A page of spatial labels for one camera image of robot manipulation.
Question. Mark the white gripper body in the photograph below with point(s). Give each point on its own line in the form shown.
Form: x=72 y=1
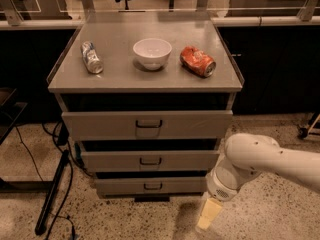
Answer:
x=217 y=188

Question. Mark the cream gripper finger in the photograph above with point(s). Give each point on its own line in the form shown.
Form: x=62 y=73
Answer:
x=209 y=212

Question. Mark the grey bottom drawer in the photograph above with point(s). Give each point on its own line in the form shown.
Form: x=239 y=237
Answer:
x=137 y=186

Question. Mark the grey drawer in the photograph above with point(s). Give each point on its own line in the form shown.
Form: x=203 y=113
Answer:
x=137 y=186
x=147 y=161
x=132 y=125

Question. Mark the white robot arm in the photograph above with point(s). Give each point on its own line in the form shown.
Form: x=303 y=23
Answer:
x=246 y=156

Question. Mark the grey top drawer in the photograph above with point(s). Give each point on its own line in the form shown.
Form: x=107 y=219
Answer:
x=132 y=125

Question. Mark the grey middle drawer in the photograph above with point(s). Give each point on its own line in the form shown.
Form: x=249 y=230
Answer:
x=147 y=161

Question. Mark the grey drawer cabinet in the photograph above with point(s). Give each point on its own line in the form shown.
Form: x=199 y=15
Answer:
x=125 y=85

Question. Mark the wheeled cart base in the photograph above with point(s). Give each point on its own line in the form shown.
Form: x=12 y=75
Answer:
x=311 y=128

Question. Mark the crushed orange soda can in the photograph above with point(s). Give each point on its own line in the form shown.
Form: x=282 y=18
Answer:
x=197 y=61

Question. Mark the white ceramic bowl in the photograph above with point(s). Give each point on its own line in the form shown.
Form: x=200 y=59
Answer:
x=152 y=53

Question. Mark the black power strip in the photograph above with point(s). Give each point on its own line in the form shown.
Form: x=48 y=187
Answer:
x=51 y=194

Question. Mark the crushed blue white can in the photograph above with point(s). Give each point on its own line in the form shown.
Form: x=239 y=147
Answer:
x=90 y=58

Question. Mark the white horizontal rail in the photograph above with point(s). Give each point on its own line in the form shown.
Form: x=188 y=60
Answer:
x=219 y=22

